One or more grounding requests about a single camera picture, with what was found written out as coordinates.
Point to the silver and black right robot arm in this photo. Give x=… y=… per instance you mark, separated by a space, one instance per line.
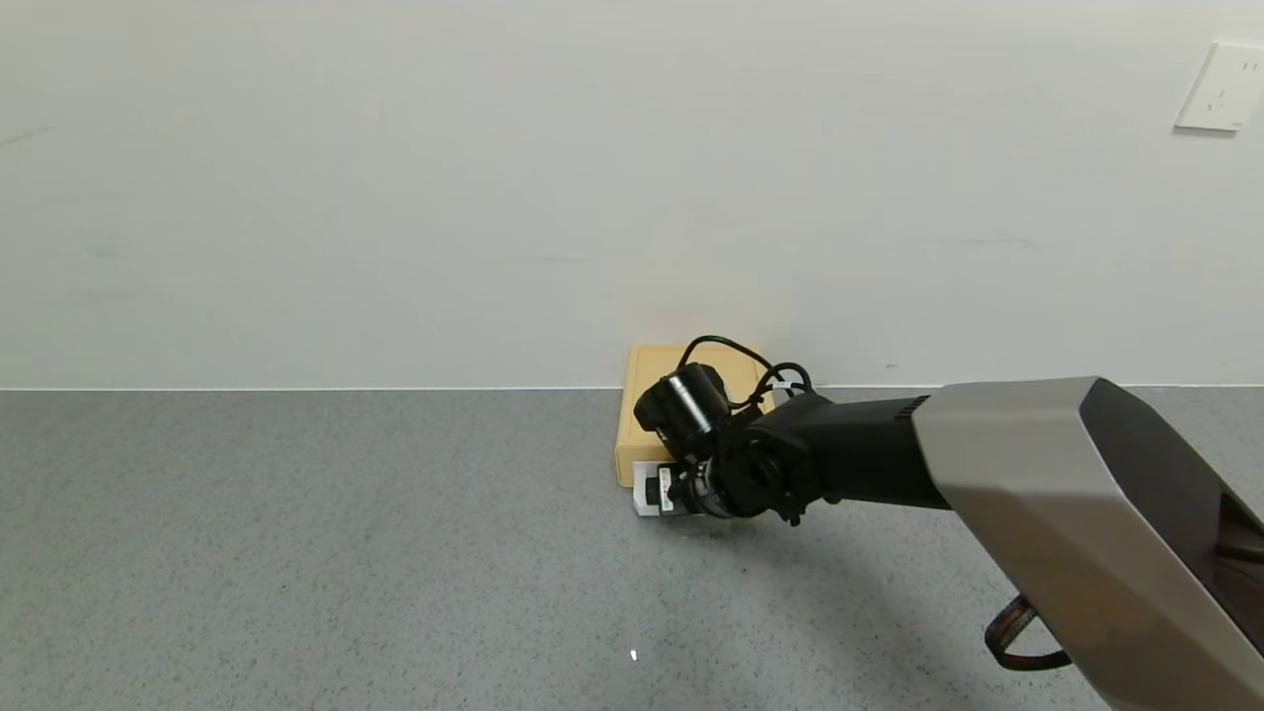
x=1037 y=464

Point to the yellow drawer cabinet housing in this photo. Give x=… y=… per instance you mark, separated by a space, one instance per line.
x=647 y=415

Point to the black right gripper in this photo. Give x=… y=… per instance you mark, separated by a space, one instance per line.
x=663 y=491

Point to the white wall socket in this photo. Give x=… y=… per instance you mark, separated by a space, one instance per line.
x=1224 y=87

